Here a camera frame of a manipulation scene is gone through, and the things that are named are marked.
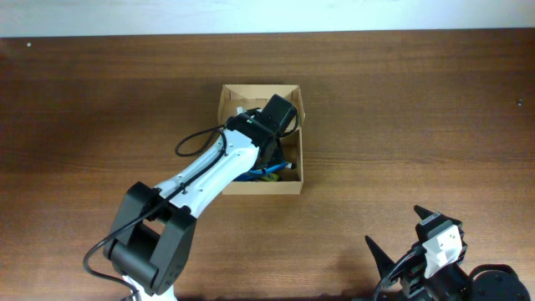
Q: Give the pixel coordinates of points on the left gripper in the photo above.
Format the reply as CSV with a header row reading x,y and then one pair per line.
x,y
274,159

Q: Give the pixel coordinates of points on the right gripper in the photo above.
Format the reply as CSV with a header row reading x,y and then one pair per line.
x,y
413,275

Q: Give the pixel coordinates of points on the brown cardboard box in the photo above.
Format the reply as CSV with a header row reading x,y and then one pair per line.
x,y
250,96

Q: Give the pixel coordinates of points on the yellow highlighter pen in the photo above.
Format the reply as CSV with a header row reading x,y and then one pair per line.
x,y
270,177

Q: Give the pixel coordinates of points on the blue magnetic whiteboard duster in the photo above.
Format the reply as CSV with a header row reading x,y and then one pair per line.
x,y
252,175

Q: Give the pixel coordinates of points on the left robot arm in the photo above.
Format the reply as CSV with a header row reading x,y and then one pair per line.
x,y
152,233

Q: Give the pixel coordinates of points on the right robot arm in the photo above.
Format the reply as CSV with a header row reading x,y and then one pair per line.
x,y
485,282

